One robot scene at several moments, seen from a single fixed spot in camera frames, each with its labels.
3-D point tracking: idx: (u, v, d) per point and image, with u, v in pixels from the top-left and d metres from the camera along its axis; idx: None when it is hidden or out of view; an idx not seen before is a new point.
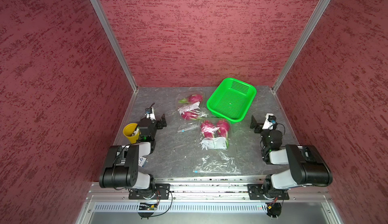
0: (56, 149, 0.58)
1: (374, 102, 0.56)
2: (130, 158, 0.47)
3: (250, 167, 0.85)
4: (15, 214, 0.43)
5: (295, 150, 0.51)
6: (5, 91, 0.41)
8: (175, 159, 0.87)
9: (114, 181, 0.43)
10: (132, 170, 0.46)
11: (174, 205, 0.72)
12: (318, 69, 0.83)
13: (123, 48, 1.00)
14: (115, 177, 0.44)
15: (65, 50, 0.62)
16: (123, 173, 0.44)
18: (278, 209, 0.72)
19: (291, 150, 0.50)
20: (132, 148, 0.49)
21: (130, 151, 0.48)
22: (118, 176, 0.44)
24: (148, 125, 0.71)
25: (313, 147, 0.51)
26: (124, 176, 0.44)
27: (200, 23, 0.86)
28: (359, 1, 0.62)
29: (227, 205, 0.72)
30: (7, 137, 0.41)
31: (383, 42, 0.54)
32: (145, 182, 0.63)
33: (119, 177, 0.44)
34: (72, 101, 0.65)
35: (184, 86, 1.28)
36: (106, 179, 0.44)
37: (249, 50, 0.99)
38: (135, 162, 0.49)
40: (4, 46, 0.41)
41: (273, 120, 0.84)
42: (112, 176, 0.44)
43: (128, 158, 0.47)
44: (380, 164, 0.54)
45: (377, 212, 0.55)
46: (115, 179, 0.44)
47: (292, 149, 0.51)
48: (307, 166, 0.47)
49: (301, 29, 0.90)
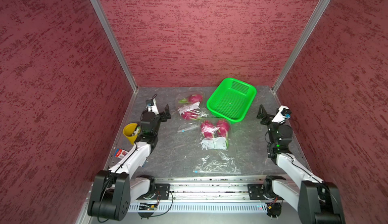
0: (56, 149, 0.58)
1: (374, 102, 0.56)
2: (118, 192, 0.41)
3: (250, 167, 0.85)
4: (15, 214, 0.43)
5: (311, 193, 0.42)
6: (5, 91, 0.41)
8: (175, 159, 0.87)
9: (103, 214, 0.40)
10: (121, 206, 0.42)
11: (174, 206, 0.72)
12: (318, 69, 0.83)
13: (123, 48, 1.00)
14: (103, 211, 0.40)
15: (65, 50, 0.62)
16: (110, 208, 0.41)
18: (278, 209, 0.72)
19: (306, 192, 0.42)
20: (119, 179, 0.42)
21: (116, 184, 0.41)
22: (106, 210, 0.40)
24: (151, 120, 0.64)
25: (336, 189, 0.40)
26: (112, 212, 0.40)
27: (200, 23, 0.86)
28: (359, 1, 0.62)
29: (227, 205, 0.72)
30: (7, 137, 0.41)
31: (383, 42, 0.54)
32: (144, 187, 0.62)
33: (107, 212, 0.40)
34: (72, 101, 0.65)
35: (184, 86, 1.28)
36: (95, 212, 0.40)
37: (249, 50, 0.99)
38: (125, 194, 0.43)
40: (4, 46, 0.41)
41: (287, 114, 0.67)
42: (101, 209, 0.41)
43: (115, 192, 0.41)
44: (380, 164, 0.54)
45: (378, 212, 0.55)
46: (103, 213, 0.40)
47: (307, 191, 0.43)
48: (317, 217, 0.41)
49: (301, 29, 0.89)
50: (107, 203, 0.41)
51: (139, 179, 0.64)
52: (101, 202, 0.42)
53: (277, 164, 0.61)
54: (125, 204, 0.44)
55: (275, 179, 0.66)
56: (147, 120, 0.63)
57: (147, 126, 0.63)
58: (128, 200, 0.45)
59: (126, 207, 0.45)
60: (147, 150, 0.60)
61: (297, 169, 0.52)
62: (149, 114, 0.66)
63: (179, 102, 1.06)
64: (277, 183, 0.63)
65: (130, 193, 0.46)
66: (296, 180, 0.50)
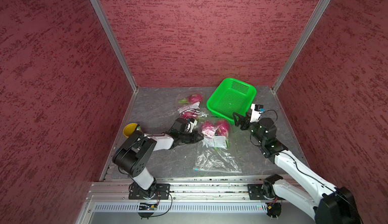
0: (56, 149, 0.58)
1: (374, 102, 0.56)
2: (144, 151, 0.48)
3: (250, 167, 0.85)
4: (16, 214, 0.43)
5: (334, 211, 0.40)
6: (5, 91, 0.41)
8: (175, 159, 0.87)
9: (123, 164, 0.46)
10: (139, 164, 0.47)
11: (174, 206, 0.72)
12: (318, 69, 0.83)
13: (123, 48, 1.00)
14: (125, 160, 0.47)
15: (65, 50, 0.62)
16: (131, 162, 0.46)
18: (278, 209, 0.72)
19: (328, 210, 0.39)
20: (149, 143, 0.49)
21: (147, 145, 0.49)
22: (127, 161, 0.47)
24: (184, 123, 0.76)
25: (351, 195, 0.41)
26: (131, 165, 0.46)
27: (200, 23, 0.86)
28: (359, 1, 0.62)
29: (227, 205, 0.72)
30: (7, 137, 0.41)
31: (382, 42, 0.54)
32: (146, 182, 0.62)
33: (128, 163, 0.46)
34: (72, 101, 0.65)
35: (184, 86, 1.28)
36: (117, 160, 0.47)
37: (249, 50, 0.99)
38: (146, 156, 0.49)
40: (4, 46, 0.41)
41: (261, 107, 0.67)
42: (124, 158, 0.47)
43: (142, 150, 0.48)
44: (380, 164, 0.54)
45: (378, 212, 0.55)
46: (124, 162, 0.46)
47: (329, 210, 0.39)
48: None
49: (302, 29, 0.89)
50: (131, 157, 0.48)
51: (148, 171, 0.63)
52: (127, 152, 0.49)
53: (276, 164, 0.58)
54: (141, 165, 0.48)
55: (275, 182, 0.65)
56: (181, 122, 0.74)
57: (178, 127, 0.75)
58: (144, 164, 0.50)
59: (140, 169, 0.49)
60: (170, 143, 0.67)
61: (306, 178, 0.47)
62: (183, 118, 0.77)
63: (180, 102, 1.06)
64: (280, 187, 0.62)
65: (148, 160, 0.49)
66: (306, 188, 0.47)
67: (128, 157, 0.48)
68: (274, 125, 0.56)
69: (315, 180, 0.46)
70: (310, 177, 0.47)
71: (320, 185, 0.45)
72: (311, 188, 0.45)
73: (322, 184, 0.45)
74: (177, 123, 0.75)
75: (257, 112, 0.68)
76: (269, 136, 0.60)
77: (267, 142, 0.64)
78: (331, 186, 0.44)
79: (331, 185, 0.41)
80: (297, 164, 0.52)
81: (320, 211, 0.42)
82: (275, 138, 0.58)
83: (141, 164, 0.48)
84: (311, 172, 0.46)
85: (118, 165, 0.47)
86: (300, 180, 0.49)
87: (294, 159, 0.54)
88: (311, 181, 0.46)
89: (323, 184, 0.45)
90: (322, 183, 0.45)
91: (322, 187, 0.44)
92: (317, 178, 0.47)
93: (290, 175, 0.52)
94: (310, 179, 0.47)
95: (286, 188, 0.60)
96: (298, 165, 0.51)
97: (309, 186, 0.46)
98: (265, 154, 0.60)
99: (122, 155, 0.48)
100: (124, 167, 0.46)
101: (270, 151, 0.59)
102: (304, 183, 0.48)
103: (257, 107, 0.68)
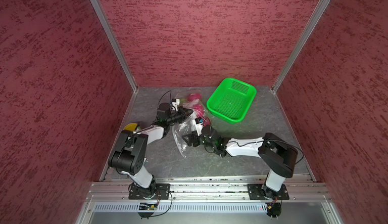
0: (56, 149, 0.58)
1: (374, 102, 0.56)
2: (137, 147, 0.48)
3: (250, 167, 0.85)
4: (16, 214, 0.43)
5: (270, 154, 0.48)
6: (5, 91, 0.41)
8: (175, 159, 0.87)
9: (120, 165, 0.46)
10: (136, 160, 0.47)
11: (174, 206, 0.72)
12: (318, 69, 0.83)
13: (123, 48, 1.00)
14: (122, 160, 0.47)
15: (65, 50, 0.62)
16: (128, 160, 0.47)
18: (278, 209, 0.72)
19: (267, 158, 0.47)
20: (141, 138, 0.49)
21: (138, 140, 0.49)
22: (125, 161, 0.47)
24: (166, 109, 0.73)
25: (273, 136, 0.51)
26: (129, 163, 0.46)
27: (200, 23, 0.86)
28: (359, 1, 0.62)
29: (227, 205, 0.72)
30: (7, 137, 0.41)
31: (382, 42, 0.54)
32: (145, 180, 0.63)
33: (126, 162, 0.46)
34: (72, 101, 0.65)
35: (183, 86, 1.28)
36: (114, 162, 0.47)
37: (249, 50, 0.99)
38: (142, 151, 0.50)
40: (4, 46, 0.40)
41: (200, 119, 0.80)
42: (119, 159, 0.47)
43: (135, 146, 0.48)
44: (380, 164, 0.54)
45: (378, 212, 0.55)
46: (122, 163, 0.46)
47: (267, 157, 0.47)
48: (293, 168, 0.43)
49: (301, 29, 0.89)
50: (126, 156, 0.48)
51: (149, 178, 0.65)
52: (121, 153, 0.48)
53: (232, 154, 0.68)
54: (139, 161, 0.49)
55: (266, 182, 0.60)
56: (163, 109, 0.71)
57: (162, 115, 0.72)
58: (142, 159, 0.51)
59: (140, 165, 0.50)
60: (161, 132, 0.68)
61: (246, 147, 0.56)
62: (165, 103, 0.75)
63: (172, 98, 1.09)
64: (271, 181, 0.62)
65: (144, 155, 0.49)
66: (255, 154, 0.54)
67: (124, 157, 0.48)
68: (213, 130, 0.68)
69: (251, 143, 0.55)
70: (247, 143, 0.57)
71: (254, 143, 0.54)
72: (254, 150, 0.53)
73: (255, 142, 0.54)
74: (160, 112, 0.71)
75: (199, 124, 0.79)
76: (214, 140, 0.68)
77: (217, 144, 0.71)
78: (259, 139, 0.54)
79: (259, 138, 0.54)
80: (238, 142, 0.61)
81: (274, 170, 0.50)
82: (220, 137, 0.72)
83: (139, 160, 0.49)
84: (247, 141, 0.58)
85: (117, 169, 0.47)
86: (247, 152, 0.57)
87: (235, 141, 0.63)
88: (250, 146, 0.55)
89: (255, 142, 0.54)
90: (255, 141, 0.54)
91: (256, 144, 0.53)
92: (251, 141, 0.56)
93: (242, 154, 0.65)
94: (248, 144, 0.56)
95: (269, 177, 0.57)
96: (239, 142, 0.61)
97: (252, 151, 0.54)
98: (222, 154, 0.66)
99: (117, 157, 0.47)
100: (124, 168, 0.46)
101: (223, 151, 0.67)
102: (249, 151, 0.56)
103: (197, 120, 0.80)
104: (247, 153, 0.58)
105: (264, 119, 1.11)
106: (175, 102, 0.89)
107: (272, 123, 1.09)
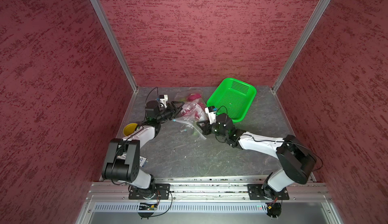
0: (56, 149, 0.58)
1: (374, 102, 0.56)
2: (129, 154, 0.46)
3: (250, 167, 0.85)
4: (16, 214, 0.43)
5: (289, 156, 0.46)
6: (5, 91, 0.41)
8: (175, 159, 0.87)
9: (116, 174, 0.44)
10: (132, 167, 0.46)
11: (174, 206, 0.72)
12: (318, 69, 0.83)
13: (123, 48, 1.00)
14: (116, 170, 0.45)
15: (65, 50, 0.62)
16: (124, 168, 0.45)
18: (278, 209, 0.72)
19: (284, 159, 0.46)
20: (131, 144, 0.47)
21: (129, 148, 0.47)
22: (119, 170, 0.45)
24: (155, 108, 0.70)
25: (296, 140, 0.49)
26: (125, 171, 0.45)
27: (200, 23, 0.86)
28: (359, 1, 0.62)
29: (227, 205, 0.72)
30: (7, 137, 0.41)
31: (382, 42, 0.54)
32: (145, 182, 0.63)
33: (120, 171, 0.45)
34: (72, 101, 0.65)
35: (183, 86, 1.28)
36: (108, 174, 0.45)
37: (249, 50, 0.99)
38: (136, 158, 0.48)
40: (4, 46, 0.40)
41: (213, 107, 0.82)
42: (114, 169, 0.45)
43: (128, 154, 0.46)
44: (380, 164, 0.54)
45: (378, 212, 0.55)
46: (116, 173, 0.45)
47: (285, 158, 0.45)
48: (309, 175, 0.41)
49: (302, 29, 0.89)
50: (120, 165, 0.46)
51: (147, 179, 0.64)
52: (115, 164, 0.46)
53: (243, 148, 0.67)
54: (135, 168, 0.48)
55: (268, 180, 0.65)
56: (152, 108, 0.68)
57: (151, 114, 0.69)
58: (137, 165, 0.49)
59: (136, 171, 0.49)
60: (152, 132, 0.66)
61: (262, 143, 0.54)
62: (153, 102, 0.72)
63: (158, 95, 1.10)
64: (272, 181, 0.63)
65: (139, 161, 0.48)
66: (269, 152, 0.53)
67: (118, 166, 0.46)
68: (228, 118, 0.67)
69: (269, 141, 0.53)
70: (264, 140, 0.55)
71: (273, 142, 0.52)
72: (269, 148, 0.52)
73: (274, 141, 0.52)
74: (149, 111, 0.69)
75: (212, 113, 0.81)
76: (228, 129, 0.67)
77: (230, 134, 0.70)
78: (279, 140, 0.51)
79: (280, 139, 0.52)
80: (254, 137, 0.59)
81: (289, 174, 0.48)
82: (233, 128, 0.70)
83: (134, 167, 0.47)
84: (264, 138, 0.56)
85: (113, 179, 0.45)
86: (261, 149, 0.56)
87: (250, 134, 0.62)
88: (267, 144, 0.53)
89: (274, 141, 0.52)
90: (273, 140, 0.53)
91: (275, 143, 0.51)
92: (270, 139, 0.54)
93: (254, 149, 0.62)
94: (265, 142, 0.54)
95: (273, 177, 0.62)
96: (254, 137, 0.59)
97: (268, 149, 0.53)
98: (233, 144, 0.66)
99: (111, 168, 0.45)
100: (119, 177, 0.44)
101: (235, 141, 0.65)
102: (264, 149, 0.54)
103: (211, 108, 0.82)
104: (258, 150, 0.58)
105: (264, 119, 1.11)
106: (163, 98, 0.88)
107: (272, 123, 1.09)
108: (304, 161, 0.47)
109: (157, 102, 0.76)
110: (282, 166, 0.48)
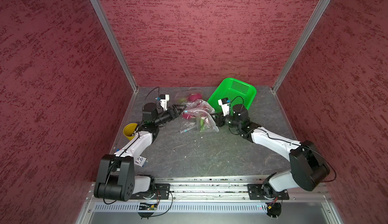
0: (56, 149, 0.58)
1: (374, 102, 0.56)
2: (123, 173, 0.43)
3: (250, 167, 0.85)
4: (15, 214, 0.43)
5: (301, 160, 0.44)
6: (5, 91, 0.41)
8: (175, 159, 0.87)
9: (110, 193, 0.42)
10: (126, 186, 0.43)
11: (174, 206, 0.72)
12: (318, 69, 0.83)
13: (123, 48, 1.00)
14: (110, 189, 0.42)
15: (65, 50, 0.62)
16: (118, 186, 0.42)
18: (278, 209, 0.72)
19: (296, 161, 0.44)
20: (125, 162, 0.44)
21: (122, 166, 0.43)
22: (113, 188, 0.42)
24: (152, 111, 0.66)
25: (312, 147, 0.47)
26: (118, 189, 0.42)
27: (200, 23, 0.86)
28: (359, 1, 0.62)
29: (227, 205, 0.72)
30: (7, 137, 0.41)
31: (382, 42, 0.54)
32: (144, 185, 0.62)
33: (114, 189, 0.42)
34: (72, 101, 0.65)
35: (183, 86, 1.28)
36: (102, 192, 0.42)
37: (249, 50, 0.99)
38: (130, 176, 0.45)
40: (4, 46, 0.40)
41: (227, 100, 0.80)
42: (107, 188, 0.42)
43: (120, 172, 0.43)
44: (380, 164, 0.54)
45: (378, 212, 0.55)
46: (110, 191, 0.42)
47: (297, 161, 0.44)
48: (318, 184, 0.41)
49: (302, 29, 0.89)
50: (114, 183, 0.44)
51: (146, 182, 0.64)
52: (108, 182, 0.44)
53: (254, 141, 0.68)
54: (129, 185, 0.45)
55: (270, 179, 0.65)
56: (149, 110, 0.64)
57: (148, 117, 0.65)
58: (131, 182, 0.46)
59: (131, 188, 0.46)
60: (149, 138, 0.62)
61: (277, 141, 0.53)
62: (150, 104, 0.68)
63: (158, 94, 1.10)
64: (274, 180, 0.63)
65: (133, 178, 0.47)
66: (280, 152, 0.52)
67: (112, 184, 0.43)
68: (244, 109, 0.66)
69: (284, 142, 0.52)
70: (280, 140, 0.53)
71: (288, 143, 0.50)
72: (282, 148, 0.50)
73: (289, 143, 0.50)
74: (146, 114, 0.64)
75: (226, 105, 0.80)
76: (242, 119, 0.67)
77: (243, 125, 0.69)
78: (295, 142, 0.50)
79: (296, 141, 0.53)
80: (269, 134, 0.57)
81: (296, 178, 0.47)
82: (247, 121, 0.69)
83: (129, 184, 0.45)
84: (279, 137, 0.55)
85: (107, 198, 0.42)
86: (273, 146, 0.54)
87: (265, 131, 0.60)
88: (282, 144, 0.51)
89: (289, 143, 0.50)
90: (289, 142, 0.51)
91: (290, 145, 0.49)
92: (286, 139, 0.53)
93: (267, 146, 0.58)
94: (281, 141, 0.52)
95: (275, 178, 0.62)
96: (270, 135, 0.57)
97: (281, 148, 0.51)
98: (244, 135, 0.65)
99: (105, 186, 0.43)
100: (113, 196, 0.42)
101: (247, 132, 0.64)
102: (277, 147, 0.53)
103: (224, 101, 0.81)
104: (271, 146, 0.55)
105: (265, 119, 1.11)
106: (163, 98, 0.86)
107: (272, 123, 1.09)
108: (316, 169, 0.46)
109: (154, 104, 0.68)
110: (292, 168, 0.47)
